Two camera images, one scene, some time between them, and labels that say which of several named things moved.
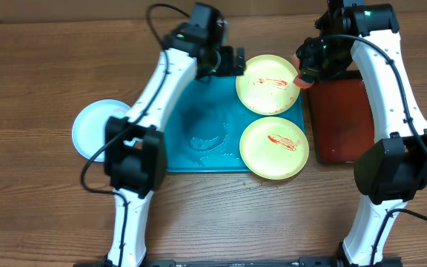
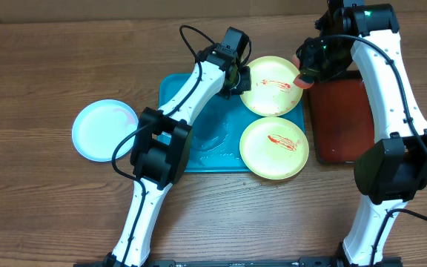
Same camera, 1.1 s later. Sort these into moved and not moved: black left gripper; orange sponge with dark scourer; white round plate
Moved: black left gripper
Not moved: white round plate; orange sponge with dark scourer
